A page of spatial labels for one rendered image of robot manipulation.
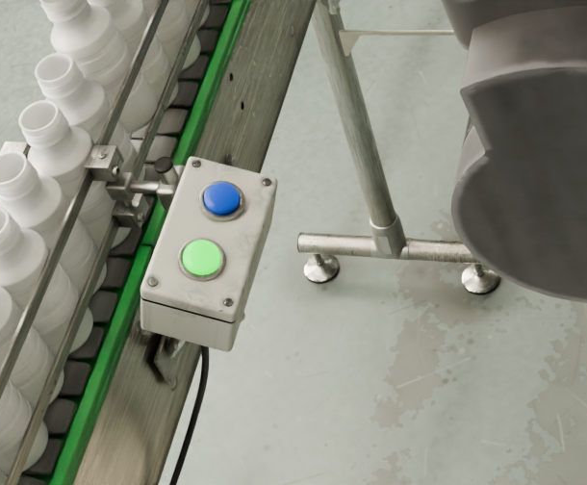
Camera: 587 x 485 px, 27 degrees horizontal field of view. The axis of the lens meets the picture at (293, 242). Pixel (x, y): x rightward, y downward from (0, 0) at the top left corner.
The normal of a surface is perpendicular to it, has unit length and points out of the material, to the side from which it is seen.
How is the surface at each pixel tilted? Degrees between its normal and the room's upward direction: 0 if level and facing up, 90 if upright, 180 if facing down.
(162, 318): 90
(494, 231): 89
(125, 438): 90
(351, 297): 0
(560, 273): 89
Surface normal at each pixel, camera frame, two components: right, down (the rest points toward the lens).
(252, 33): 0.94, 0.06
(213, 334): -0.24, 0.80
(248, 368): -0.23, -0.59
